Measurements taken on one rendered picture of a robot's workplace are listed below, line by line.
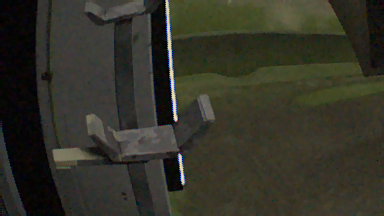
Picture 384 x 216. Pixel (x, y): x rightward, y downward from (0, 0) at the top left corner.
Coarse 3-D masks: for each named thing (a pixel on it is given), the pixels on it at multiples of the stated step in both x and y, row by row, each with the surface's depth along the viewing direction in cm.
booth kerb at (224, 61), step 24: (192, 48) 283; (216, 48) 284; (240, 48) 285; (264, 48) 285; (288, 48) 286; (312, 48) 287; (336, 48) 288; (192, 72) 286; (216, 72) 287; (240, 72) 288
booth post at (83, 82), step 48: (48, 0) 126; (96, 0) 129; (96, 48) 133; (144, 48) 135; (48, 96) 135; (96, 96) 137; (144, 96) 138; (48, 144) 139; (96, 144) 140; (96, 192) 144
